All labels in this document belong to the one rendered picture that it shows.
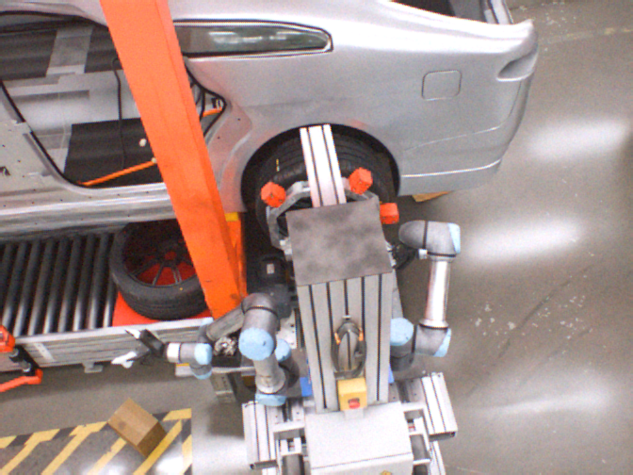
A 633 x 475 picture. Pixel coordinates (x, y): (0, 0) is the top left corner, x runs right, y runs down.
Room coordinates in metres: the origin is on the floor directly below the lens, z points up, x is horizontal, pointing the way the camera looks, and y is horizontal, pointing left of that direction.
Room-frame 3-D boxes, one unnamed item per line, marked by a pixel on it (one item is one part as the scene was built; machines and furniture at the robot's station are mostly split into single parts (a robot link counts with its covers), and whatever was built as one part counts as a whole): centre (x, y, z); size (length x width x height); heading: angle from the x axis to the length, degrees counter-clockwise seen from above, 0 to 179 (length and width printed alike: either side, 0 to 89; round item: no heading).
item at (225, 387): (1.64, 0.57, 0.21); 0.10 x 0.10 x 0.42; 0
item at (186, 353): (1.24, 0.49, 1.21); 0.11 x 0.08 x 0.09; 79
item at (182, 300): (2.30, 0.81, 0.39); 0.66 x 0.66 x 0.24
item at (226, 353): (1.64, 0.52, 0.51); 0.20 x 0.14 x 0.13; 81
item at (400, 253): (1.86, -0.40, 0.86); 0.12 x 0.08 x 0.09; 90
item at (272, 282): (2.13, 0.27, 0.26); 0.42 x 0.18 x 0.35; 0
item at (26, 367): (1.84, 1.64, 0.30); 0.09 x 0.05 x 0.50; 90
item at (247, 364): (1.64, 0.54, 0.44); 0.43 x 0.17 x 0.03; 90
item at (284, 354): (1.32, 0.21, 0.98); 0.13 x 0.12 x 0.14; 169
